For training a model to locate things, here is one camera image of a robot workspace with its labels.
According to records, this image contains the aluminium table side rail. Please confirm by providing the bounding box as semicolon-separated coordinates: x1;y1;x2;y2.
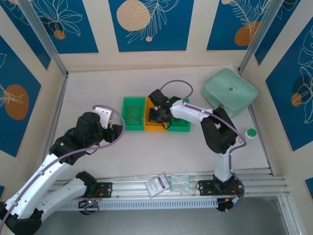
50;72;69;140
246;105;275;176

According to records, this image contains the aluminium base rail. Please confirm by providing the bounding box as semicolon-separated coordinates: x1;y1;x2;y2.
52;171;287;200

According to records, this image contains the aluminium corner post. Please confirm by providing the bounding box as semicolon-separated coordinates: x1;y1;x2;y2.
17;0;69;77
237;0;286;73

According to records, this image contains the white label card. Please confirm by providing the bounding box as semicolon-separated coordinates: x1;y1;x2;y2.
144;174;170;197

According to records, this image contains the purple robot arm cable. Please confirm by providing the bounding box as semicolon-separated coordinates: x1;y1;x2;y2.
0;104;126;227
160;79;247;213

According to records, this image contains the mint green zipper pouch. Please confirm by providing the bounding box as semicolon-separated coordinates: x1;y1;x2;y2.
200;68;259;120

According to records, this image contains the orange plastic bin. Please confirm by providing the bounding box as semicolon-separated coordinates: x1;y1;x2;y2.
144;97;169;132

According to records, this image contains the black base electronics module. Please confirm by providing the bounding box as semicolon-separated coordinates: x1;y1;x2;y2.
217;197;243;213
77;197;100;216

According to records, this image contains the thin black cable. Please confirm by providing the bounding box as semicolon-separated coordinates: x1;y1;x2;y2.
171;117;188;127
170;117;188;127

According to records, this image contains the clear plastic packet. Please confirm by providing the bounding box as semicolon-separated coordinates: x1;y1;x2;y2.
169;174;194;194

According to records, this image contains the green plastic bin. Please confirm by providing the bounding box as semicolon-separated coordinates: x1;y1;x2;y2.
167;97;192;133
121;96;145;132

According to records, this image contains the grey slotted cable duct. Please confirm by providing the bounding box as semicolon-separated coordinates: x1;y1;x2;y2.
57;198;218;212

